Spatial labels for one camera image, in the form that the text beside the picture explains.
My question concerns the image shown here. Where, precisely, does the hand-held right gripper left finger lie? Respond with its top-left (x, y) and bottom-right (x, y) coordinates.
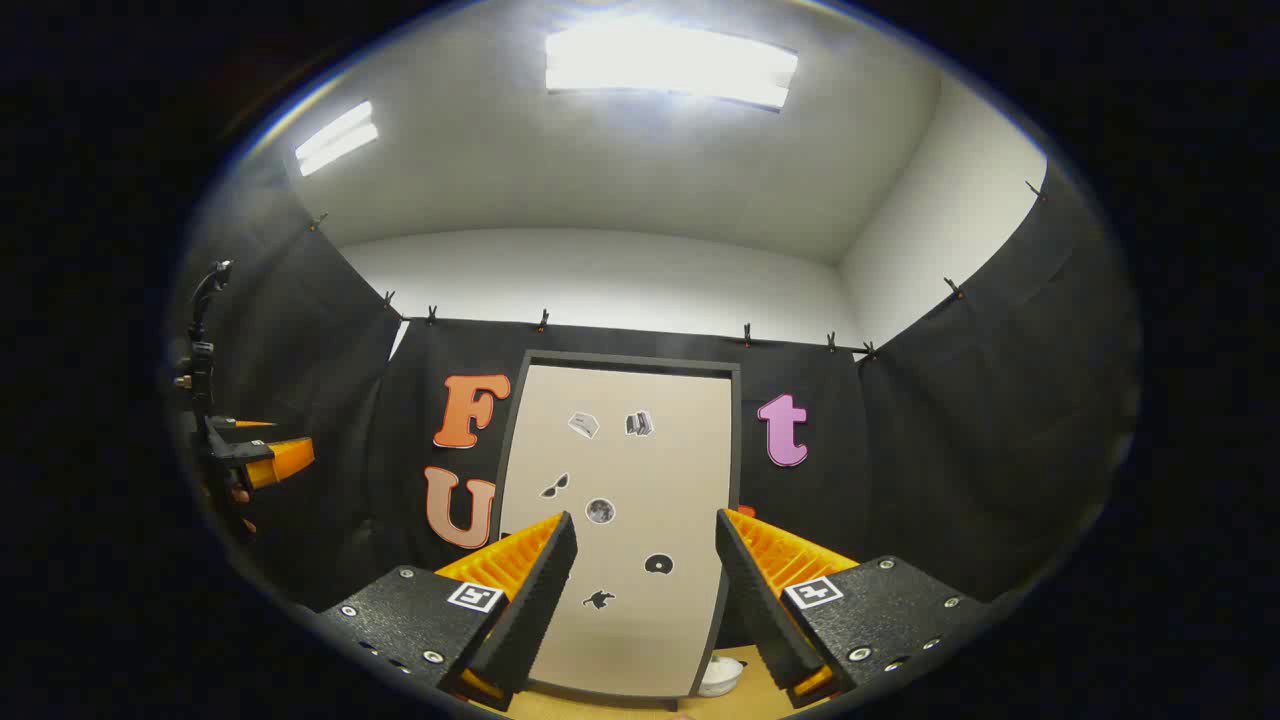
top-left (318, 511), bottom-right (579, 713)

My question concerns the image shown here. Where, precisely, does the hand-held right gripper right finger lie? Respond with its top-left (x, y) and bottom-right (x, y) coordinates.
top-left (715, 508), bottom-right (991, 711)

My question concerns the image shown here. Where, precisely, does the beige cabinet door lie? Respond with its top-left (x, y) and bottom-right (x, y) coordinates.
top-left (497, 362), bottom-right (736, 699)

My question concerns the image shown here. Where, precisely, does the grey cabinet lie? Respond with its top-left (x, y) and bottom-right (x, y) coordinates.
top-left (495, 350), bottom-right (743, 711)

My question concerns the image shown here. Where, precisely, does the white ceramic jar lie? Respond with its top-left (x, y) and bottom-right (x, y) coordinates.
top-left (698, 655), bottom-right (746, 698)

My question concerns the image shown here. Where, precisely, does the black backdrop cloth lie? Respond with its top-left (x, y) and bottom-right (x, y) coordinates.
top-left (175, 150), bottom-right (1141, 621)

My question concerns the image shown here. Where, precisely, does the small ceiling light panel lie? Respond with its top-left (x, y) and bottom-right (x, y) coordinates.
top-left (295, 100), bottom-right (379, 178)

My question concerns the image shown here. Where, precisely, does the large ceiling light panel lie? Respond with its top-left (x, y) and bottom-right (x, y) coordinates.
top-left (545, 22), bottom-right (799, 111)

